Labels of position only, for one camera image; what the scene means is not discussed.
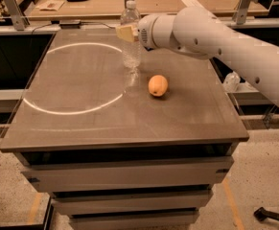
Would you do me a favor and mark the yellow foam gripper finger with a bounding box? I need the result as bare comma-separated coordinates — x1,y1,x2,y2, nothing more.
116,24,138,42

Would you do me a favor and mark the clear plastic water bottle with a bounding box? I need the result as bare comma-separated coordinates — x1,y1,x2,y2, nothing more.
120,0,141,69

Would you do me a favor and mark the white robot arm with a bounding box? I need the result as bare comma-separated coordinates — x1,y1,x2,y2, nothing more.
116,6,279,107

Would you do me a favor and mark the left clear sanitizer bottle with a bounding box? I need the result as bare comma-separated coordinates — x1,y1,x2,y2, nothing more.
223,72,241,93

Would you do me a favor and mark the orange fruit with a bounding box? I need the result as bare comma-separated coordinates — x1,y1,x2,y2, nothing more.
148,75,168,97

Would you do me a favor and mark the white paper sheet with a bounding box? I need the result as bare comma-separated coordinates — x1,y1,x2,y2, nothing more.
181,0,202,8

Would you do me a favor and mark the small paper card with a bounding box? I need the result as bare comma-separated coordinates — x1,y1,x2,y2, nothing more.
37,0,64,12

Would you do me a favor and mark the black chair base leg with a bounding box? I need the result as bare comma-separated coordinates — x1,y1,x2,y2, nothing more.
253,207,279,221

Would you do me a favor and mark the black cable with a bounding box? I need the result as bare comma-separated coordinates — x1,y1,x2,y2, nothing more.
31,20,118,35

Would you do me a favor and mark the left metal bracket post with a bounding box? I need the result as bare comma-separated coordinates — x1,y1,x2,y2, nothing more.
3,0,29,31

